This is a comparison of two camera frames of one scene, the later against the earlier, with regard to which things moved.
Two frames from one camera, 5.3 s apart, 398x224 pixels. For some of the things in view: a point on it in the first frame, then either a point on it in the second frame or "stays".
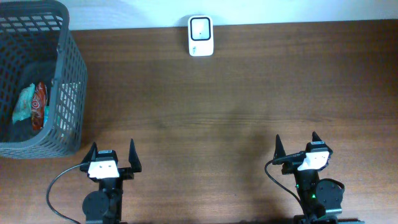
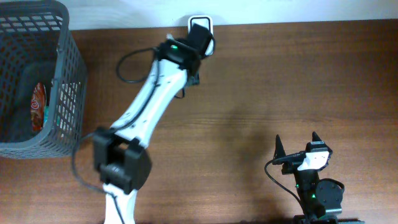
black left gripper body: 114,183 -> 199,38
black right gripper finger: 315,137 stays
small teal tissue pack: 46,112 stays
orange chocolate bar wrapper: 40,98 stays
